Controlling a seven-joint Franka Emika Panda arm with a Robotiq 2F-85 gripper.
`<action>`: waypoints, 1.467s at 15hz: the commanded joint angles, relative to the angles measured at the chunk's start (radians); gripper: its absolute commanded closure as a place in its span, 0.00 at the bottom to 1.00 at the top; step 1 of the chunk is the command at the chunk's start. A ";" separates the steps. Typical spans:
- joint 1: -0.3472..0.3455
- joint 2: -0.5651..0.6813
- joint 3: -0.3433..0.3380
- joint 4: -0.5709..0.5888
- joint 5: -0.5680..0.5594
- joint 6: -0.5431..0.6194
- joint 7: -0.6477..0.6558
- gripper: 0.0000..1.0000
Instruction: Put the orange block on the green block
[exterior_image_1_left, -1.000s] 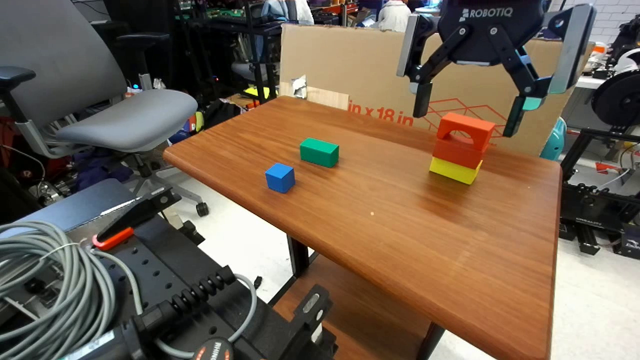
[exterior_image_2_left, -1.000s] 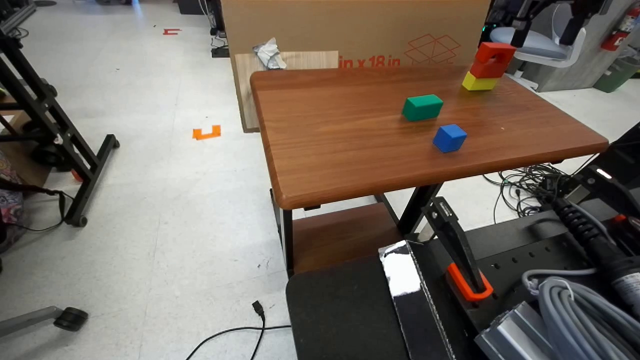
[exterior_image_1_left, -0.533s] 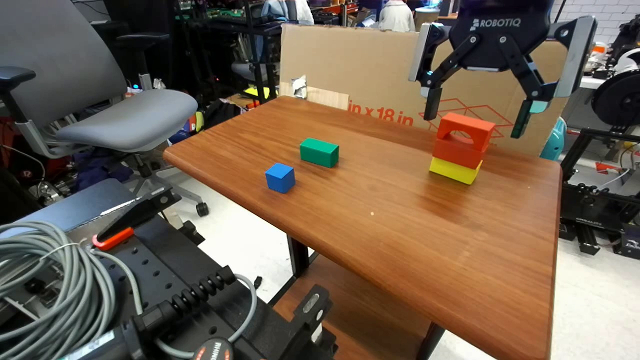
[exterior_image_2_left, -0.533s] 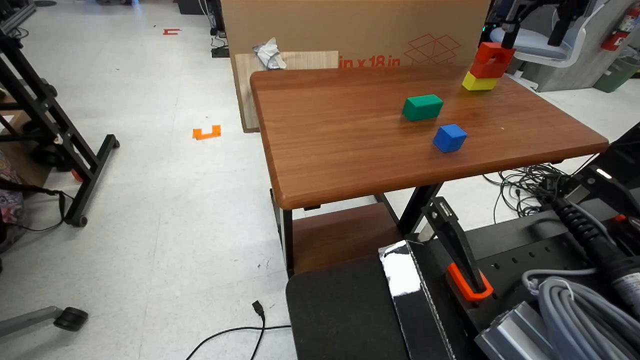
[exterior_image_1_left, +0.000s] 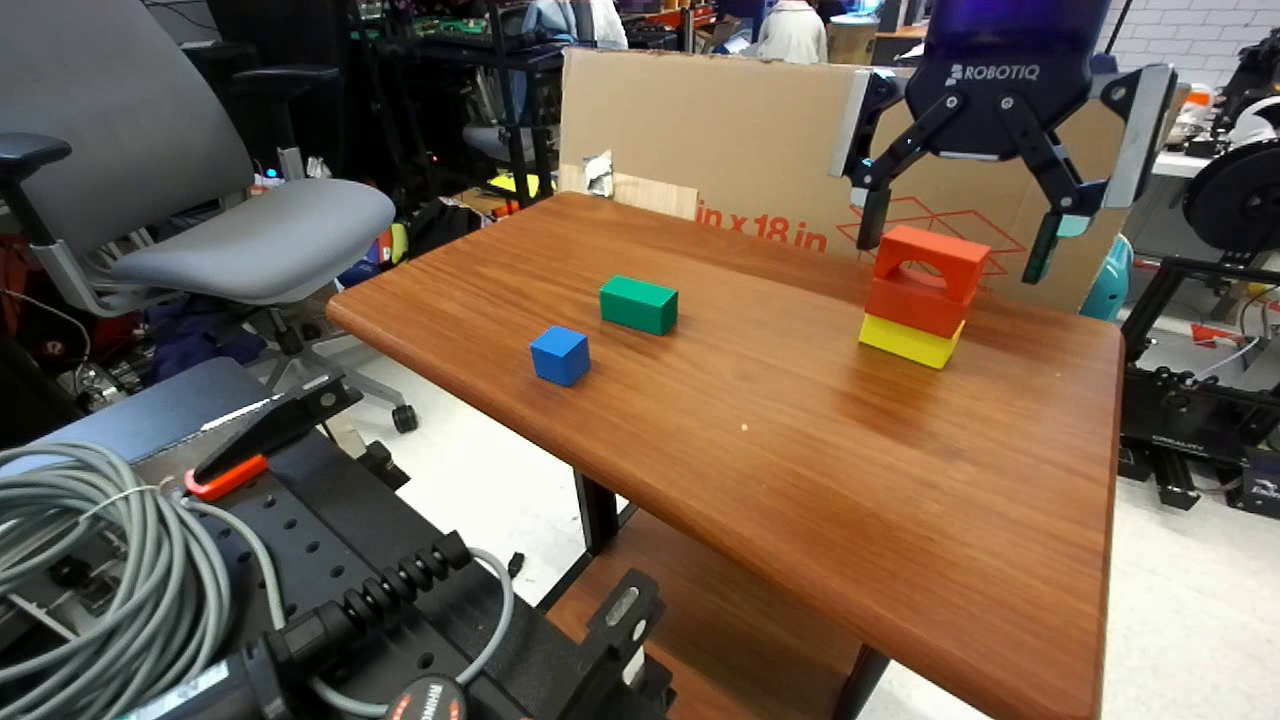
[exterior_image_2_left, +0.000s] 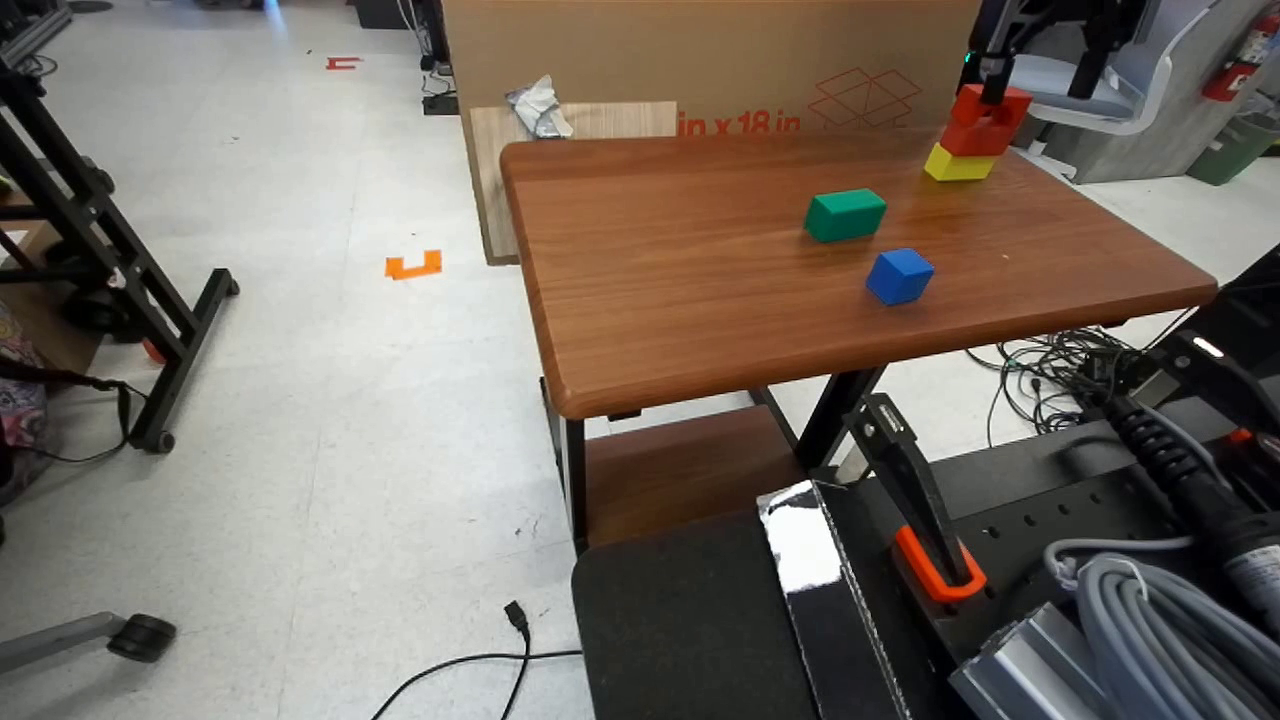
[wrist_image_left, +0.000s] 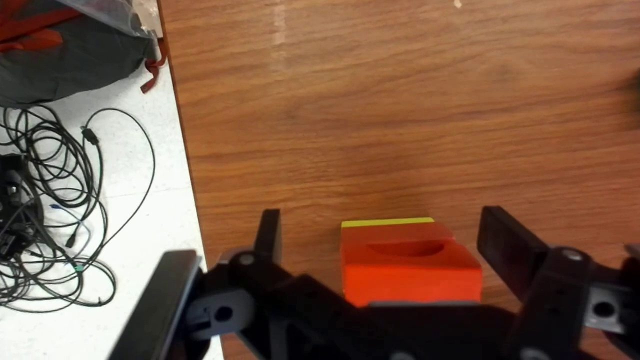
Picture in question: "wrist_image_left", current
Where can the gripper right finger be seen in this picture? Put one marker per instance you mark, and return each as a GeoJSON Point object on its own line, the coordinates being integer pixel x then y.
{"type": "Point", "coordinates": [555, 285]}

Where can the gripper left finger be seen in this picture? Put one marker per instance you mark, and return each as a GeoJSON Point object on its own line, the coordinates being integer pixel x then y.
{"type": "Point", "coordinates": [267, 280]}

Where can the yellow block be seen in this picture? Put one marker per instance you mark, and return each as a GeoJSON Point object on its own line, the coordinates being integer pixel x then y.
{"type": "Point", "coordinates": [385, 222]}

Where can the orange block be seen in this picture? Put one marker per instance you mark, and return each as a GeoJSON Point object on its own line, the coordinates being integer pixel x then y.
{"type": "Point", "coordinates": [410, 275]}

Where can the black power box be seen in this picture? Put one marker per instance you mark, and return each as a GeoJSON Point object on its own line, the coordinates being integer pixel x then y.
{"type": "Point", "coordinates": [11, 200]}

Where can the grey and red bag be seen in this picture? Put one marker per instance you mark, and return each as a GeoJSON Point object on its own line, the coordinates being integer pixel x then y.
{"type": "Point", "coordinates": [65, 60]}

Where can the clear plastic bag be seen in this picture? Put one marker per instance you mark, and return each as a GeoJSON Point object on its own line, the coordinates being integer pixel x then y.
{"type": "Point", "coordinates": [115, 12]}

